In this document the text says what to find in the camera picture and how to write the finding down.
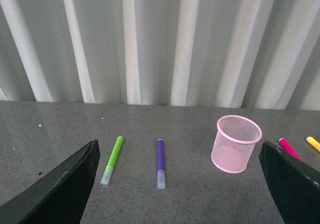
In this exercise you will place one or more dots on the purple marker pen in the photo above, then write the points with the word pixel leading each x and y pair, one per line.
pixel 161 181

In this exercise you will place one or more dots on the pink marker pen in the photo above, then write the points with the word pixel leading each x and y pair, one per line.
pixel 287 147

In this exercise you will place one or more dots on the pink mesh cup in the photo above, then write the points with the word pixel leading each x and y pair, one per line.
pixel 234 143

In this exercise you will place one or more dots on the green marker pen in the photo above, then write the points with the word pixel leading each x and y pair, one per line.
pixel 112 161

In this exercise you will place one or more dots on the black left foreground panel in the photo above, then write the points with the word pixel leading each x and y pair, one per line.
pixel 61 196

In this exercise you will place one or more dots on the black foreground panel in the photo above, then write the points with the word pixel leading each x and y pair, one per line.
pixel 61 196
pixel 293 185

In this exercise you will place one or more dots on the yellow marker pen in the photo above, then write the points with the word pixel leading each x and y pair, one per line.
pixel 313 142

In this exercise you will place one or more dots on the black right foreground panel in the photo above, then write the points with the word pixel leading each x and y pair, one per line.
pixel 293 185

